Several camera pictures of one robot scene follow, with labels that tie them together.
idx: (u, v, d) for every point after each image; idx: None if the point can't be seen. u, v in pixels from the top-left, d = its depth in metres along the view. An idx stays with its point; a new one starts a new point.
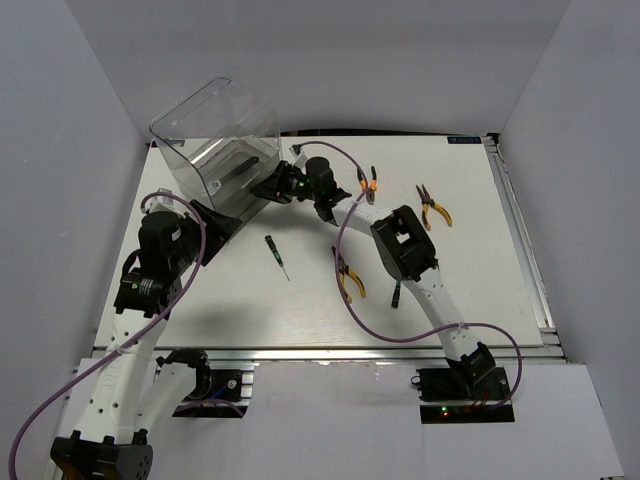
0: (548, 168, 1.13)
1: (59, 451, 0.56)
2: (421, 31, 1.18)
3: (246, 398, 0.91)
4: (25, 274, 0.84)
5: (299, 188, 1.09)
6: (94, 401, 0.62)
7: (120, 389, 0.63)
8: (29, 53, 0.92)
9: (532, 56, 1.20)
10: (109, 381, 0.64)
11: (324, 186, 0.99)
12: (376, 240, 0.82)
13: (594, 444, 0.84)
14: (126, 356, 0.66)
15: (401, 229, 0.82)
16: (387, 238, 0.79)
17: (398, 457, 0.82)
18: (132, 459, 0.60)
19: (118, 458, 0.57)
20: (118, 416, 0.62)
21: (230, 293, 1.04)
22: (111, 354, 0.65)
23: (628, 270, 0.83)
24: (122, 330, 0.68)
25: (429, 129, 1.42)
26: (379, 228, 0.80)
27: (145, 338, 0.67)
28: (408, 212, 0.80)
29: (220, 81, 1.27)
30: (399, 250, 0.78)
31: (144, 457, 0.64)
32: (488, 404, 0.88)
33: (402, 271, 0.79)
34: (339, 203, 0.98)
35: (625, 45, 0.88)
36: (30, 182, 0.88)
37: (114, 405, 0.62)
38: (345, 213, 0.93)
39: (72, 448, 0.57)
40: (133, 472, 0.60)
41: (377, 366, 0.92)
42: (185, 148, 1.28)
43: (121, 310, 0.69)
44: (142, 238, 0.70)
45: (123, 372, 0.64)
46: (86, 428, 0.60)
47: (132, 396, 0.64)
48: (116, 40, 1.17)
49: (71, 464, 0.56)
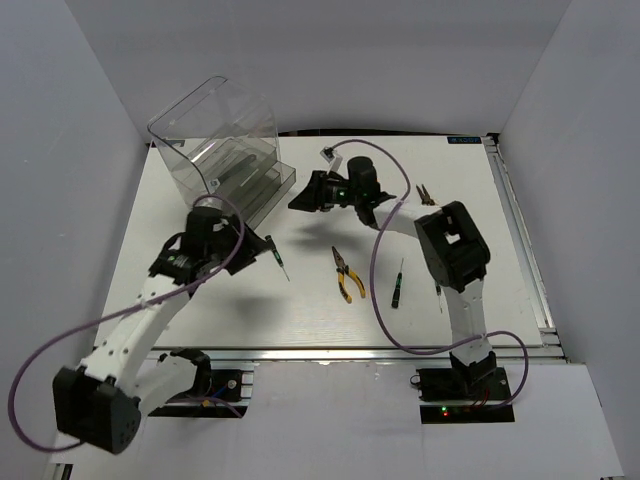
0: (548, 167, 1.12)
1: (61, 381, 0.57)
2: (422, 30, 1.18)
3: (246, 398, 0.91)
4: (24, 274, 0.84)
5: (340, 197, 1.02)
6: (107, 343, 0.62)
7: (135, 337, 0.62)
8: (28, 52, 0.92)
9: (532, 56, 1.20)
10: (126, 327, 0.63)
11: (366, 186, 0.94)
12: (419, 237, 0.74)
13: (595, 444, 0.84)
14: (148, 311, 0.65)
15: (451, 228, 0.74)
16: (434, 235, 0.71)
17: (399, 457, 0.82)
18: (124, 413, 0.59)
19: (113, 402, 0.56)
20: (126, 361, 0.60)
21: (234, 297, 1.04)
22: (135, 307, 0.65)
23: (625, 272, 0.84)
24: (150, 289, 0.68)
25: (429, 129, 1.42)
26: (425, 224, 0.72)
27: (169, 300, 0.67)
28: (460, 211, 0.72)
29: (217, 80, 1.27)
30: (446, 250, 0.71)
31: (132, 421, 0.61)
32: (488, 404, 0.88)
33: (449, 276, 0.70)
34: (382, 203, 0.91)
35: (627, 45, 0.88)
36: (30, 182, 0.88)
37: (124, 351, 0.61)
38: (387, 212, 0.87)
39: (73, 382, 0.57)
40: (119, 428, 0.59)
41: (377, 367, 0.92)
42: (185, 148, 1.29)
43: (154, 275, 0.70)
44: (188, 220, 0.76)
45: (141, 323, 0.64)
46: (93, 365, 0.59)
47: (142, 351, 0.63)
48: (116, 39, 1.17)
49: (70, 393, 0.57)
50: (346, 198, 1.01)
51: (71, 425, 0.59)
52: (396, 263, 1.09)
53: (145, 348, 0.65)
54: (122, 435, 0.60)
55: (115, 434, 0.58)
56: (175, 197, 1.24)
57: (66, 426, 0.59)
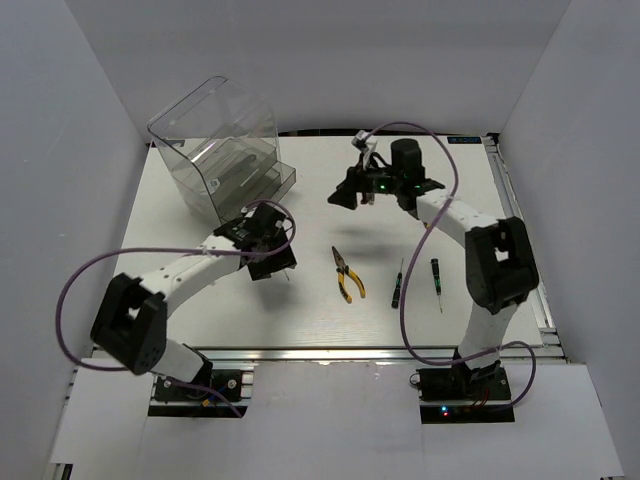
0: (548, 167, 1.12)
1: (116, 282, 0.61)
2: (421, 30, 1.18)
3: (246, 398, 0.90)
4: (24, 274, 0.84)
5: (380, 190, 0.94)
6: (166, 268, 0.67)
7: (189, 271, 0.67)
8: (28, 52, 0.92)
9: (532, 56, 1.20)
10: (185, 262, 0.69)
11: (409, 169, 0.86)
12: (466, 249, 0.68)
13: (595, 444, 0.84)
14: (207, 257, 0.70)
15: (502, 244, 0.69)
16: (485, 249, 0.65)
17: (399, 457, 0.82)
18: (153, 338, 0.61)
19: (154, 316, 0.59)
20: (176, 288, 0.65)
21: (237, 296, 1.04)
22: (197, 250, 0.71)
23: (625, 271, 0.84)
24: (212, 243, 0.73)
25: (429, 129, 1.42)
26: (478, 236, 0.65)
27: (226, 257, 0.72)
28: (519, 228, 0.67)
29: (217, 80, 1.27)
30: (495, 270, 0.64)
31: (155, 352, 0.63)
32: (488, 404, 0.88)
33: (490, 296, 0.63)
34: (428, 192, 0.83)
35: (627, 45, 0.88)
36: (30, 182, 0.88)
37: (177, 279, 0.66)
38: (436, 207, 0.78)
39: (128, 283, 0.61)
40: (145, 350, 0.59)
41: (377, 367, 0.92)
42: (185, 148, 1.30)
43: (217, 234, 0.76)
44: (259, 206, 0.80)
45: (199, 264, 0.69)
46: (149, 280, 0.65)
47: (187, 288, 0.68)
48: (116, 39, 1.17)
49: (119, 296, 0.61)
50: (387, 190, 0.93)
51: (100, 334, 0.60)
52: (396, 263, 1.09)
53: (190, 288, 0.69)
54: (142, 360, 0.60)
55: (139, 353, 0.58)
56: (176, 197, 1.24)
57: (96, 334, 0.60)
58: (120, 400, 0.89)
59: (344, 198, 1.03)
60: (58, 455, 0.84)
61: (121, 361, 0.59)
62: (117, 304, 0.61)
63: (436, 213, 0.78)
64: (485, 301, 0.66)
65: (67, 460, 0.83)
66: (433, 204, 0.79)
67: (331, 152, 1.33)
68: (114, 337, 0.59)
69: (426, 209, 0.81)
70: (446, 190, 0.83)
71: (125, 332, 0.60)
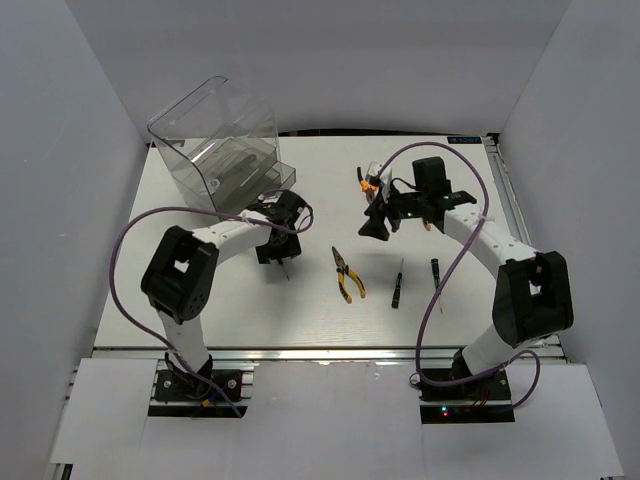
0: (548, 167, 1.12)
1: (171, 232, 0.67)
2: (421, 30, 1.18)
3: (246, 397, 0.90)
4: (24, 274, 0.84)
5: (409, 212, 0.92)
6: (213, 227, 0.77)
7: (232, 232, 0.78)
8: (28, 52, 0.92)
9: (532, 55, 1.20)
10: (228, 224, 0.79)
11: (431, 180, 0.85)
12: (500, 282, 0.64)
13: (596, 444, 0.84)
14: (244, 223, 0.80)
15: (537, 278, 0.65)
16: (519, 286, 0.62)
17: (398, 457, 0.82)
18: (203, 284, 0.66)
19: (209, 260, 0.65)
20: (222, 242, 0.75)
21: (238, 297, 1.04)
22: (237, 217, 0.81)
23: (625, 271, 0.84)
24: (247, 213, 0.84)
25: (429, 129, 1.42)
26: (513, 272, 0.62)
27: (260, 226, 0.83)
28: (558, 267, 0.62)
29: (217, 80, 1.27)
30: (525, 311, 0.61)
31: (201, 299, 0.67)
32: (487, 404, 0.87)
33: (518, 335, 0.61)
34: (457, 207, 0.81)
35: (628, 45, 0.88)
36: (29, 182, 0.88)
37: (223, 236, 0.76)
38: (471, 232, 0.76)
39: (183, 233, 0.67)
40: (194, 294, 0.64)
41: (377, 367, 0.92)
42: (185, 148, 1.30)
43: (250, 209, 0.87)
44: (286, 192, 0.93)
45: (239, 227, 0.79)
46: (200, 234, 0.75)
47: (228, 246, 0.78)
48: (116, 40, 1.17)
49: (175, 245, 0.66)
50: (415, 211, 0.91)
51: (154, 280, 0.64)
52: (395, 263, 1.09)
53: (229, 249, 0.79)
54: (190, 305, 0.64)
55: (190, 296, 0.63)
56: (176, 197, 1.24)
57: (148, 281, 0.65)
58: (121, 400, 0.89)
59: (376, 231, 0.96)
60: (58, 455, 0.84)
61: (171, 305, 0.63)
62: (172, 252, 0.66)
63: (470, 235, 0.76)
64: (508, 334, 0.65)
65: (67, 461, 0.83)
66: (465, 223, 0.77)
67: (331, 152, 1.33)
68: (168, 282, 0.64)
69: (458, 227, 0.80)
70: (473, 203, 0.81)
71: (176, 279, 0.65)
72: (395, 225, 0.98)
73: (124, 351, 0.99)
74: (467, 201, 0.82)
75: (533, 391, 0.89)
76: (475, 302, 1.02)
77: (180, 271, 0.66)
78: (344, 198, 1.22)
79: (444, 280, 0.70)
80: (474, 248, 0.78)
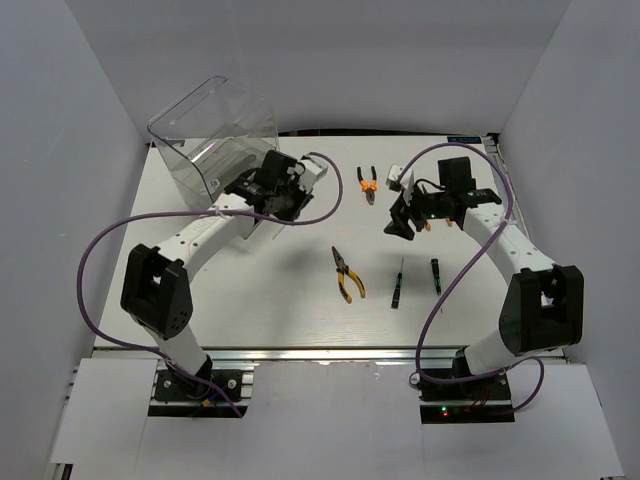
0: (548, 167, 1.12)
1: (137, 254, 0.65)
2: (421, 30, 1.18)
3: (246, 397, 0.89)
4: (25, 273, 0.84)
5: (432, 214, 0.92)
6: (181, 235, 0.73)
7: (203, 236, 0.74)
8: (28, 52, 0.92)
9: (532, 56, 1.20)
10: (198, 229, 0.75)
11: (455, 175, 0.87)
12: (510, 291, 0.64)
13: (596, 444, 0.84)
14: (220, 219, 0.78)
15: (551, 290, 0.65)
16: (531, 298, 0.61)
17: (399, 457, 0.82)
18: (180, 300, 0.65)
19: (177, 282, 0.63)
20: (193, 253, 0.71)
21: (238, 297, 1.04)
22: (210, 213, 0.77)
23: (625, 271, 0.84)
24: (224, 204, 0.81)
25: (430, 129, 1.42)
26: (527, 282, 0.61)
27: (236, 218, 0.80)
28: (574, 282, 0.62)
29: (217, 80, 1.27)
30: (532, 320, 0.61)
31: (183, 311, 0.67)
32: (487, 403, 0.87)
33: (524, 342, 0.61)
34: (479, 204, 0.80)
35: (628, 44, 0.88)
36: (29, 181, 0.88)
37: (193, 244, 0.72)
38: (491, 233, 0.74)
39: (148, 255, 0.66)
40: (173, 313, 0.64)
41: (377, 367, 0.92)
42: (186, 148, 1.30)
43: (229, 193, 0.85)
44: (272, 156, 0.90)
45: (213, 226, 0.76)
46: (167, 248, 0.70)
47: (203, 252, 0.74)
48: (117, 39, 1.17)
49: (142, 266, 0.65)
50: (438, 212, 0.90)
51: (131, 302, 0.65)
52: (395, 263, 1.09)
53: (203, 253, 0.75)
54: (171, 322, 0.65)
55: (169, 314, 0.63)
56: (176, 197, 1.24)
57: (126, 303, 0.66)
58: (122, 400, 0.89)
59: (401, 232, 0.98)
60: (58, 455, 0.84)
61: (153, 324, 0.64)
62: (141, 272, 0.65)
63: (488, 237, 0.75)
64: (512, 340, 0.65)
65: (67, 461, 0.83)
66: (486, 224, 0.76)
67: (331, 152, 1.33)
68: (145, 303, 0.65)
69: (477, 227, 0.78)
70: (497, 204, 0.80)
71: (153, 299, 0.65)
72: (419, 226, 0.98)
73: (124, 351, 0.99)
74: (491, 200, 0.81)
75: (533, 393, 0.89)
76: (476, 304, 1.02)
77: (157, 288, 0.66)
78: (344, 198, 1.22)
79: (452, 285, 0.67)
80: (491, 251, 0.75)
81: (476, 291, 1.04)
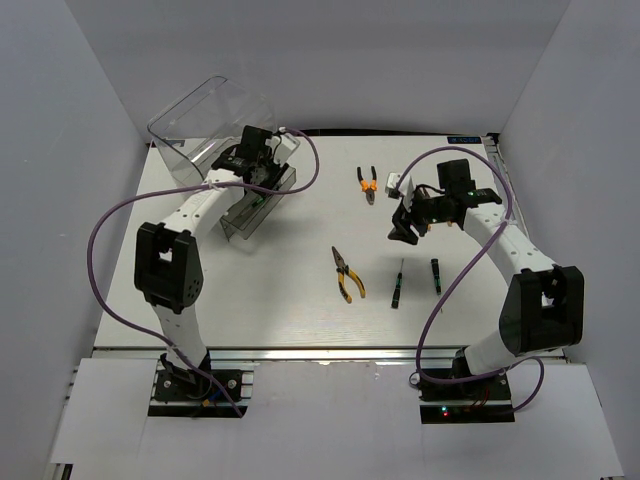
0: (549, 166, 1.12)
1: (144, 231, 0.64)
2: (422, 30, 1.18)
3: (246, 397, 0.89)
4: (24, 273, 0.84)
5: (432, 218, 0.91)
6: (181, 210, 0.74)
7: (203, 208, 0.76)
8: (28, 52, 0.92)
9: (532, 56, 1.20)
10: (196, 203, 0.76)
11: (455, 176, 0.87)
12: (511, 290, 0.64)
13: (596, 444, 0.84)
14: (214, 191, 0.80)
15: (551, 290, 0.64)
16: (531, 298, 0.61)
17: (399, 457, 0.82)
18: (193, 269, 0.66)
19: (189, 250, 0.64)
20: (196, 225, 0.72)
21: (238, 296, 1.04)
22: (203, 187, 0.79)
23: (626, 271, 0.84)
24: (214, 178, 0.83)
25: (430, 129, 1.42)
26: (528, 282, 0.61)
27: (229, 190, 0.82)
28: (574, 284, 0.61)
29: (217, 80, 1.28)
30: (532, 321, 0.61)
31: (195, 280, 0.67)
32: (487, 403, 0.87)
33: (523, 343, 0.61)
34: (480, 205, 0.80)
35: (628, 44, 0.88)
36: (29, 182, 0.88)
37: (196, 216, 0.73)
38: (491, 233, 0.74)
39: (155, 230, 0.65)
40: (188, 282, 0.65)
41: (377, 367, 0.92)
42: (186, 148, 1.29)
43: (217, 169, 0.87)
44: (251, 131, 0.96)
45: (210, 199, 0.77)
46: (172, 223, 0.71)
47: (204, 223, 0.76)
48: (117, 39, 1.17)
49: (152, 240, 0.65)
50: (439, 216, 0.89)
51: (144, 279, 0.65)
52: (395, 263, 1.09)
53: (204, 226, 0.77)
54: (187, 291, 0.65)
55: (185, 283, 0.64)
56: (176, 197, 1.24)
57: (140, 280, 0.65)
58: (122, 400, 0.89)
59: (404, 236, 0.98)
60: (58, 455, 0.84)
61: (169, 297, 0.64)
62: (152, 246, 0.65)
63: (489, 237, 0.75)
64: (512, 341, 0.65)
65: (67, 461, 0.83)
66: (485, 224, 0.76)
67: (329, 151, 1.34)
68: (159, 276, 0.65)
69: (478, 228, 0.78)
70: (497, 204, 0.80)
71: (166, 272, 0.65)
72: (422, 231, 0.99)
73: (124, 351, 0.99)
74: (493, 201, 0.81)
75: (533, 394, 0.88)
76: (477, 305, 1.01)
77: (167, 263, 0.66)
78: (344, 198, 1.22)
79: (454, 285, 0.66)
80: (491, 253, 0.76)
81: (476, 292, 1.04)
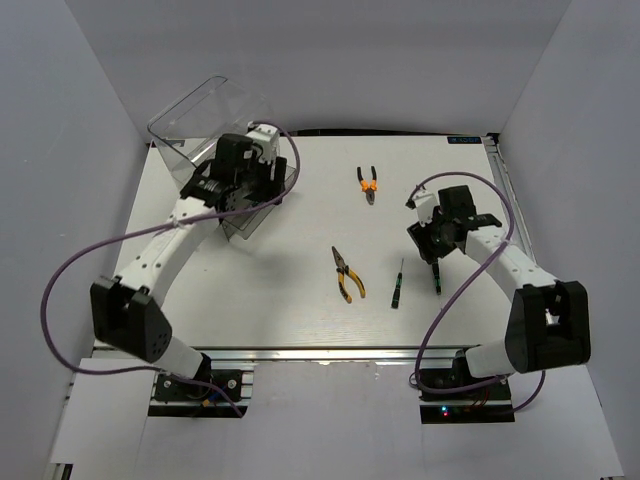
0: (549, 166, 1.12)
1: (98, 291, 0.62)
2: (421, 30, 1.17)
3: (246, 397, 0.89)
4: (24, 273, 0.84)
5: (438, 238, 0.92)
6: (141, 257, 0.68)
7: (165, 254, 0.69)
8: (28, 52, 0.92)
9: (532, 55, 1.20)
10: (159, 247, 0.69)
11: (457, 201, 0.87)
12: (513, 308, 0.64)
13: (596, 445, 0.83)
14: (179, 230, 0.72)
15: (555, 307, 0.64)
16: (536, 314, 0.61)
17: (399, 456, 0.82)
18: (154, 325, 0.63)
19: (144, 313, 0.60)
20: (158, 275, 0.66)
21: (238, 297, 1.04)
22: (168, 225, 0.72)
23: (626, 271, 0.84)
24: (182, 211, 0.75)
25: (430, 129, 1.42)
26: (530, 297, 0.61)
27: (197, 225, 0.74)
28: (577, 298, 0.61)
29: (217, 80, 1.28)
30: (540, 338, 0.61)
31: (161, 332, 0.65)
32: (487, 403, 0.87)
33: (530, 361, 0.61)
34: (480, 229, 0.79)
35: (627, 44, 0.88)
36: (29, 181, 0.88)
37: (156, 265, 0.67)
38: (490, 252, 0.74)
39: (109, 288, 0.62)
40: (150, 340, 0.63)
41: (377, 367, 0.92)
42: (186, 148, 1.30)
43: (185, 197, 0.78)
44: (223, 147, 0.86)
45: (174, 240, 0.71)
46: (129, 276, 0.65)
47: (170, 268, 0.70)
48: (117, 39, 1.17)
49: (107, 300, 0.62)
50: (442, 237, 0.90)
51: (105, 336, 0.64)
52: (395, 263, 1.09)
53: (172, 269, 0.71)
54: (151, 347, 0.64)
55: (146, 343, 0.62)
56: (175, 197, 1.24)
57: (101, 336, 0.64)
58: (122, 400, 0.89)
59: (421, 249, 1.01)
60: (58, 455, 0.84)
61: (133, 354, 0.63)
62: (107, 306, 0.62)
63: (488, 256, 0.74)
64: (518, 358, 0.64)
65: (68, 460, 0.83)
66: (486, 244, 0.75)
67: (330, 151, 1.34)
68: (118, 334, 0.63)
69: (478, 248, 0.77)
70: (500, 229, 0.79)
71: (125, 330, 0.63)
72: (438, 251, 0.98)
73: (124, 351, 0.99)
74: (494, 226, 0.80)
75: (534, 397, 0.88)
76: (479, 305, 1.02)
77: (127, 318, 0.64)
78: (345, 198, 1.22)
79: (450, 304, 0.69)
80: (492, 270, 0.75)
81: (476, 294, 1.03)
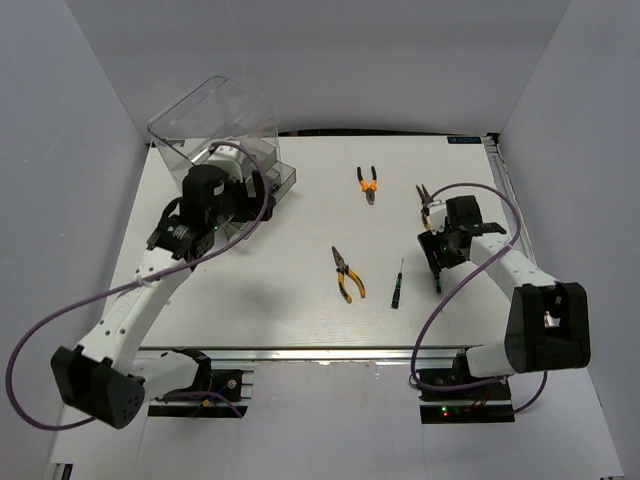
0: (548, 166, 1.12)
1: (57, 367, 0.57)
2: (421, 30, 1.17)
3: (246, 398, 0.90)
4: (24, 273, 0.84)
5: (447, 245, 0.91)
6: (104, 324, 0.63)
7: (130, 317, 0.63)
8: (28, 51, 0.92)
9: (532, 55, 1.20)
10: (123, 309, 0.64)
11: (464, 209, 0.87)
12: (512, 308, 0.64)
13: (596, 445, 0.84)
14: (145, 287, 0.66)
15: (555, 308, 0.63)
16: (533, 312, 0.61)
17: (399, 456, 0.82)
18: (122, 395, 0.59)
19: (109, 388, 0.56)
20: (123, 342, 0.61)
21: (238, 298, 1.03)
22: (132, 285, 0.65)
23: (626, 271, 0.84)
24: (148, 264, 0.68)
25: (430, 129, 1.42)
26: (529, 294, 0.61)
27: (165, 278, 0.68)
28: (577, 298, 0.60)
29: (217, 80, 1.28)
30: (539, 336, 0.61)
31: (133, 395, 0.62)
32: (487, 404, 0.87)
33: (528, 360, 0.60)
34: (485, 235, 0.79)
35: (627, 44, 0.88)
36: (29, 181, 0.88)
37: (121, 331, 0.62)
38: (491, 254, 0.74)
39: (70, 361, 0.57)
40: (119, 409, 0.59)
41: (377, 367, 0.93)
42: (185, 148, 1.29)
43: (152, 247, 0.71)
44: (187, 188, 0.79)
45: (140, 301, 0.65)
46: (92, 347, 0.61)
47: (138, 328, 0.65)
48: (117, 39, 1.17)
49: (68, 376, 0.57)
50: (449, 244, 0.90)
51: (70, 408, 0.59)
52: (395, 264, 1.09)
53: (140, 329, 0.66)
54: (122, 414, 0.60)
55: (115, 415, 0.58)
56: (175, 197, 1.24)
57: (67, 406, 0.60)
58: None
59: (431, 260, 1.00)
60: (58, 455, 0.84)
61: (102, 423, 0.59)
62: (69, 383, 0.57)
63: (488, 259, 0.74)
64: (517, 359, 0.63)
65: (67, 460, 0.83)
66: (489, 248, 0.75)
67: (330, 151, 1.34)
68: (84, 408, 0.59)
69: (481, 253, 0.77)
70: (504, 235, 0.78)
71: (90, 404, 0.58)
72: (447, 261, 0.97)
73: None
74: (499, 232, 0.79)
75: (534, 398, 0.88)
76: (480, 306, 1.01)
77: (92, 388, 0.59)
78: (344, 198, 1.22)
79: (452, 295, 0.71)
80: (493, 274, 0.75)
81: (477, 295, 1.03)
